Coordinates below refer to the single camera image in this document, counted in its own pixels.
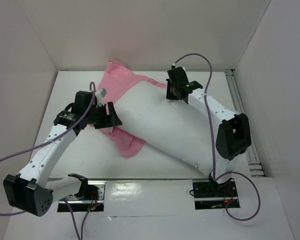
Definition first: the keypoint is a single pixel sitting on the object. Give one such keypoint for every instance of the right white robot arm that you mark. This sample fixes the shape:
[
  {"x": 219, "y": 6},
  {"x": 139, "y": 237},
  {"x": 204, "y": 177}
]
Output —
[{"x": 230, "y": 131}]

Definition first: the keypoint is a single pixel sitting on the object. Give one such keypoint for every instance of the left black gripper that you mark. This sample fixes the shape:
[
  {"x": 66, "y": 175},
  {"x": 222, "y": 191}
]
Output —
[{"x": 110, "y": 120}]

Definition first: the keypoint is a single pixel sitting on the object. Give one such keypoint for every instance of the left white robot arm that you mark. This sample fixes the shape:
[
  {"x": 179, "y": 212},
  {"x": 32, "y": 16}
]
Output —
[{"x": 30, "y": 190}]

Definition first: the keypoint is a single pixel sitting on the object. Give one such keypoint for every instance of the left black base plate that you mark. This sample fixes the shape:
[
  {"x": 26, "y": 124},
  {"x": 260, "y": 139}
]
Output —
[{"x": 92, "y": 201}]

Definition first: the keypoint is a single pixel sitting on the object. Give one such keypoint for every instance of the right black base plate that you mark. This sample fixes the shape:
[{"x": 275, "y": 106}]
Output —
[{"x": 210, "y": 196}]

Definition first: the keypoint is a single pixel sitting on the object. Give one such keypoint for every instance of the pink satin pillowcase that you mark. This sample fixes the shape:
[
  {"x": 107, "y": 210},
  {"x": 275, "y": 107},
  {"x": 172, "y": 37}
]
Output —
[{"x": 117, "y": 80}]

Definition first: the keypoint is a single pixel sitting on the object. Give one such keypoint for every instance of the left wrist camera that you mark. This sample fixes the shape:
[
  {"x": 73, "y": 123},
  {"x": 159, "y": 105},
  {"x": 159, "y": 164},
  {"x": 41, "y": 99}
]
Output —
[{"x": 81, "y": 102}]

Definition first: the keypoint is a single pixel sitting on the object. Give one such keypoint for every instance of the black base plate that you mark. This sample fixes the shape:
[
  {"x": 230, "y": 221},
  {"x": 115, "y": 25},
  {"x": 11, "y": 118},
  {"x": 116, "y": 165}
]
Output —
[
  {"x": 210, "y": 196},
  {"x": 92, "y": 201}
]

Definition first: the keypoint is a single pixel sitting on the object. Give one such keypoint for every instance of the white pillow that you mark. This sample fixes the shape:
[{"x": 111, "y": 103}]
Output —
[{"x": 174, "y": 127}]

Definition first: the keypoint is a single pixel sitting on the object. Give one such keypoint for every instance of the aluminium frame rail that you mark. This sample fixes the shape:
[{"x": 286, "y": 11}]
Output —
[{"x": 254, "y": 163}]

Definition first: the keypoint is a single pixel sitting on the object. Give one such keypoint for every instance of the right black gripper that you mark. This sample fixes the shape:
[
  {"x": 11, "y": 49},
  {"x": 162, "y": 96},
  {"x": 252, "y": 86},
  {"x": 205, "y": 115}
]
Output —
[{"x": 176, "y": 90}]

